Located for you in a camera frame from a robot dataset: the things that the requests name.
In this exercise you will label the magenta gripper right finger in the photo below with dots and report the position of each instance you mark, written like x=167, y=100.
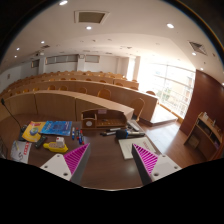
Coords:
x=152, y=166

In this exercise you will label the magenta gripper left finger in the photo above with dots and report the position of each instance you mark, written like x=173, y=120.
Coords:
x=70, y=166

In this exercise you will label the white charger plug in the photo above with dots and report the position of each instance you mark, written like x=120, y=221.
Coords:
x=60, y=142

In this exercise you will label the yellow power strip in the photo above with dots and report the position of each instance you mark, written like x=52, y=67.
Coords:
x=52, y=146

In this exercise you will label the red marker pen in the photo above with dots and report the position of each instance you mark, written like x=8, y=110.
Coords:
x=81, y=138

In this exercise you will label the blue marker pen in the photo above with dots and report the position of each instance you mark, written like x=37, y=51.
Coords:
x=73, y=133

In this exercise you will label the black remote control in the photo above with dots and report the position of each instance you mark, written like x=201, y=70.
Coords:
x=40, y=141

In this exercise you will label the blue booklet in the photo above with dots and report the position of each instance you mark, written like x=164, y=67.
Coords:
x=57, y=128

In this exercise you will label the black handheld microphone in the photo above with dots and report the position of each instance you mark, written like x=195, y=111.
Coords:
x=124, y=134

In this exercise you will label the yellow booklet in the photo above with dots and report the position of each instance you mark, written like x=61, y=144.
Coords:
x=32, y=132

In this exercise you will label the white paper with red print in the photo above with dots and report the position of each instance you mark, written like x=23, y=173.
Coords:
x=20, y=151

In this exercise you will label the wooden desk organizer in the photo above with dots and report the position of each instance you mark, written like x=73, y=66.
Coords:
x=103, y=119

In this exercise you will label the wooden bookshelf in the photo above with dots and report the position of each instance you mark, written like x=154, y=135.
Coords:
x=206, y=137

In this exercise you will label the black gooseneck microphone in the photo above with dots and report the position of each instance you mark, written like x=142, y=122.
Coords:
x=22, y=128

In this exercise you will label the wooden chair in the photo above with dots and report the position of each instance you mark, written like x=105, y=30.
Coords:
x=138, y=105

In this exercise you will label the ceiling air vent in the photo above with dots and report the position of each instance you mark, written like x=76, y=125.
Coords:
x=96, y=17

